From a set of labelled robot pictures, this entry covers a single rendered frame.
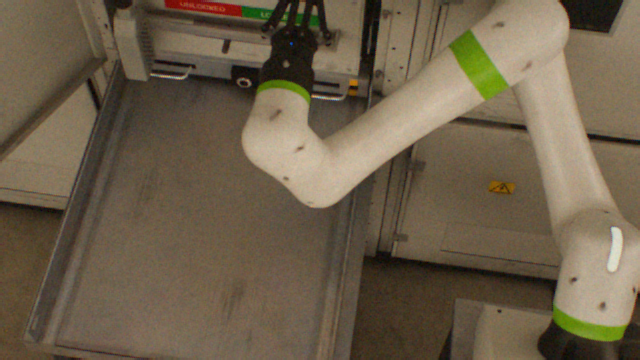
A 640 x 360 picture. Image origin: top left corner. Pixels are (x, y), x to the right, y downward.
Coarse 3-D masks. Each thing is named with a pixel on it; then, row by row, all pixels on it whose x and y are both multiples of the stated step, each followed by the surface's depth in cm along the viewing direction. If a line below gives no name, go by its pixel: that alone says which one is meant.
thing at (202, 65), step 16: (160, 64) 191; (176, 64) 190; (192, 64) 189; (208, 64) 188; (224, 64) 188; (240, 64) 187; (256, 64) 187; (368, 64) 187; (320, 80) 187; (336, 80) 186; (368, 80) 185
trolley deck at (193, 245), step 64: (128, 128) 187; (192, 128) 187; (320, 128) 188; (128, 192) 179; (192, 192) 179; (256, 192) 180; (128, 256) 172; (192, 256) 172; (256, 256) 172; (320, 256) 172; (64, 320) 165; (128, 320) 165; (192, 320) 165; (256, 320) 165
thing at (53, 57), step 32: (0, 0) 162; (32, 0) 169; (64, 0) 178; (0, 32) 166; (32, 32) 174; (64, 32) 183; (96, 32) 188; (0, 64) 171; (32, 64) 180; (64, 64) 189; (96, 64) 194; (0, 96) 176; (32, 96) 185; (64, 96) 190; (0, 128) 181; (32, 128) 186; (0, 160) 182
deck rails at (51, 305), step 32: (128, 96) 191; (96, 128) 179; (96, 160) 181; (96, 192) 179; (352, 192) 180; (64, 224) 168; (352, 224) 176; (64, 256) 170; (64, 288) 168; (32, 320) 158; (320, 320) 165; (320, 352) 162
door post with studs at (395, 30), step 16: (384, 0) 167; (400, 0) 166; (416, 0) 165; (384, 16) 169; (400, 16) 170; (384, 32) 175; (400, 32) 174; (384, 48) 180; (400, 48) 178; (384, 64) 184; (400, 64) 183; (384, 80) 188; (400, 80) 188; (384, 176) 223; (384, 192) 230; (368, 224) 247; (368, 240) 256
